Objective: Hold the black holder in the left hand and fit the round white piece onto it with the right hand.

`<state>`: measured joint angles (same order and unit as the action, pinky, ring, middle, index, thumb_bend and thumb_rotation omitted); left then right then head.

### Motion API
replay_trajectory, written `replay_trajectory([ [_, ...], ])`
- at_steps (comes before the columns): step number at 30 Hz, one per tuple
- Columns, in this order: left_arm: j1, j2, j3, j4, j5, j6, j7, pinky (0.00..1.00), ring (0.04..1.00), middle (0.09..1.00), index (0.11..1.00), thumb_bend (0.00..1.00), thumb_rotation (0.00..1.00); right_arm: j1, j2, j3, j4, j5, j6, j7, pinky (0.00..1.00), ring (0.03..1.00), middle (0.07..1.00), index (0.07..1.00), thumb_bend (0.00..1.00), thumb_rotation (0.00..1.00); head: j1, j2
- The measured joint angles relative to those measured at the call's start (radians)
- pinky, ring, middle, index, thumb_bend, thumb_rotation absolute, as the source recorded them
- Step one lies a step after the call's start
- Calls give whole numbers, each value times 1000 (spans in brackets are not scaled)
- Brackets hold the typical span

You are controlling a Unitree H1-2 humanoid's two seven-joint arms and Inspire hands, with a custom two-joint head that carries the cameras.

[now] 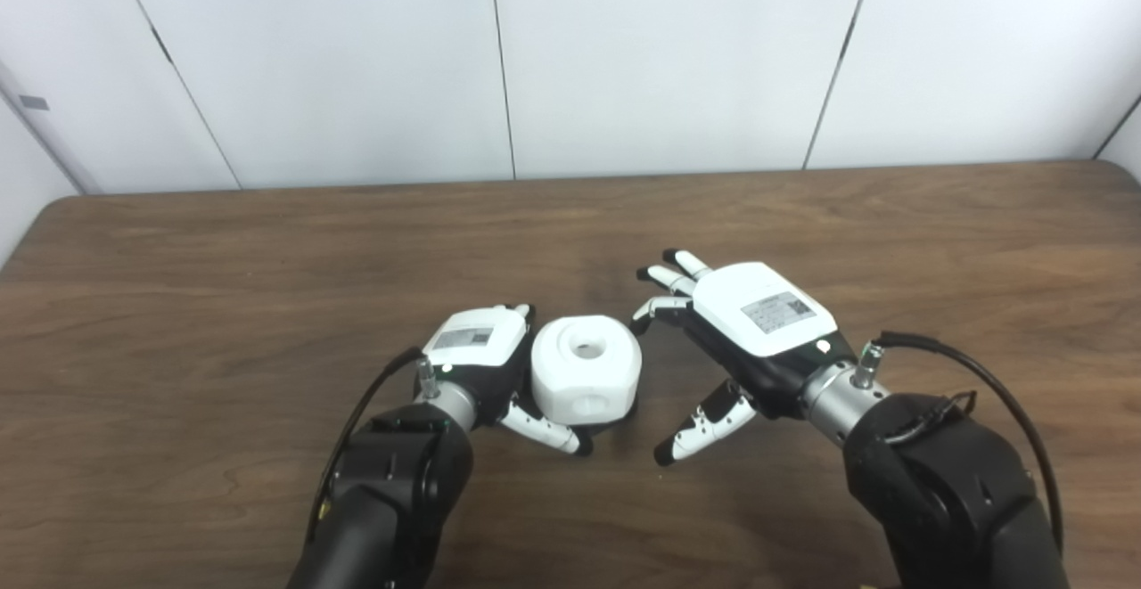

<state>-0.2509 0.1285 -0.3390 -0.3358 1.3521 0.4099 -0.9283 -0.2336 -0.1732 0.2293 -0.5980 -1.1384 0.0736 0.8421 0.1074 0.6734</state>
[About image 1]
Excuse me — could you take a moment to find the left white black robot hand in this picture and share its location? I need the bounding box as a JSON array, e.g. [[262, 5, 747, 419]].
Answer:
[[418, 303, 595, 458]]

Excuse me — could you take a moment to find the black flanged holder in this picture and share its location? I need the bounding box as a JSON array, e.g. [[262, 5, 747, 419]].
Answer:
[[570, 402, 639, 435]]

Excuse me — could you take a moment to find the round white piece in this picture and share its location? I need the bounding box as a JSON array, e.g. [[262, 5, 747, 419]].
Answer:
[[530, 314, 644, 426]]

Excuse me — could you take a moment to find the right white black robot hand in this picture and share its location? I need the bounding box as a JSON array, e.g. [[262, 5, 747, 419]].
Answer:
[[628, 248, 858, 469]]

